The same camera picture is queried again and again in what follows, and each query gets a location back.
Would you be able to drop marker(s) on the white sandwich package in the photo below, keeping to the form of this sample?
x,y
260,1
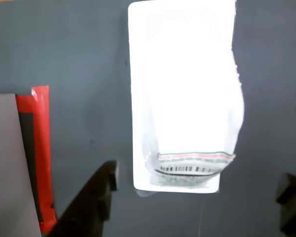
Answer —
x,y
182,86

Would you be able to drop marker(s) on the red tape frame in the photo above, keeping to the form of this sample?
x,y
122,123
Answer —
x,y
43,148

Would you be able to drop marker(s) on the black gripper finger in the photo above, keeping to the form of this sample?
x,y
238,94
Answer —
x,y
294,207
88,205

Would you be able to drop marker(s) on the gray paper box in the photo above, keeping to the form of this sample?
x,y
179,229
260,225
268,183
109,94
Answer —
x,y
7,153

